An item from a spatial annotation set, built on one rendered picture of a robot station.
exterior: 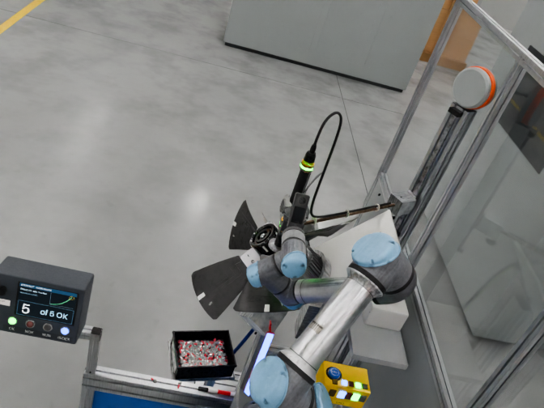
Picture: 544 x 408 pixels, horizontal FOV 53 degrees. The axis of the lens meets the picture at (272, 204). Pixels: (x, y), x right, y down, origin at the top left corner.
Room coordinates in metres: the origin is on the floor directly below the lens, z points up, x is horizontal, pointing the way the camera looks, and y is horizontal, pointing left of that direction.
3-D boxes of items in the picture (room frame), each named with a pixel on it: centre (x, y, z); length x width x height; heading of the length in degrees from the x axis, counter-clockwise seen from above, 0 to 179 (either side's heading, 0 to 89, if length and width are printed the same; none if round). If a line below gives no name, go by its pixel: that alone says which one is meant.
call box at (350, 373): (1.25, -0.42, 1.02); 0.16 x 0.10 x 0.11; 99
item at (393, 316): (1.84, -0.61, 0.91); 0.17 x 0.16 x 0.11; 99
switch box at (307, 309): (1.83, -0.36, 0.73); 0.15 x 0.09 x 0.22; 99
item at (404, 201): (2.00, -0.52, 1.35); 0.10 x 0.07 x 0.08; 134
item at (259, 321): (1.51, -0.11, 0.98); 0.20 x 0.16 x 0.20; 99
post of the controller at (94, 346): (1.12, 0.40, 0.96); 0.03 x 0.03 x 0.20; 9
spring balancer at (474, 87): (2.06, -0.58, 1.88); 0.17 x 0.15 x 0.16; 9
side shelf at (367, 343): (1.76, -0.59, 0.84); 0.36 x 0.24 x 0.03; 9
